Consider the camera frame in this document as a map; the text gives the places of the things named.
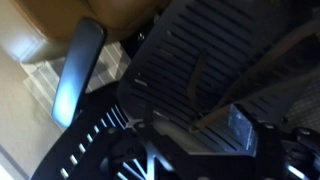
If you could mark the white wall radiator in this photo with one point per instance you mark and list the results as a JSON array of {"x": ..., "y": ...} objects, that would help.
[{"x": 61, "y": 86}]

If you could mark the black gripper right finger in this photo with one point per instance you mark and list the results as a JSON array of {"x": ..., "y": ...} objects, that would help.
[{"x": 278, "y": 155}]

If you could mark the black slatted office chair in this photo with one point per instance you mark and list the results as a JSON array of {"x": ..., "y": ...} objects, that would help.
[{"x": 192, "y": 56}]

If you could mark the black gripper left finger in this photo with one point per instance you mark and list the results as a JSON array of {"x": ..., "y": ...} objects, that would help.
[{"x": 156, "y": 150}]

